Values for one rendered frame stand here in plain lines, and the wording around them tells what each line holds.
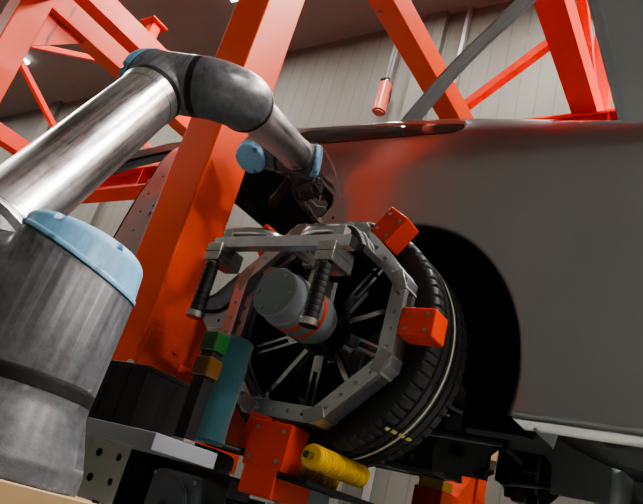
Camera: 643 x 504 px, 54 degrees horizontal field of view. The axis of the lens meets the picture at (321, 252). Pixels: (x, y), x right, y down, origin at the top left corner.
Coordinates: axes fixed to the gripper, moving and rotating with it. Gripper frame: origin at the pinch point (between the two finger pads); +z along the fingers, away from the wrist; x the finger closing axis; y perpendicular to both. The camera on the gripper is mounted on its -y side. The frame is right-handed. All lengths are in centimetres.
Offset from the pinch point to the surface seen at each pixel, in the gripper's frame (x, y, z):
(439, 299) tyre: -43, 33, 16
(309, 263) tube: -32.9, 4.2, -2.6
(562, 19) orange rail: 211, 108, 32
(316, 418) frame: -69, 0, 18
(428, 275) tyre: -38, 32, 12
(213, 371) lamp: -88, 0, -15
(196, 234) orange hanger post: -20.0, -26.4, -19.8
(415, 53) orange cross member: 155, 34, -1
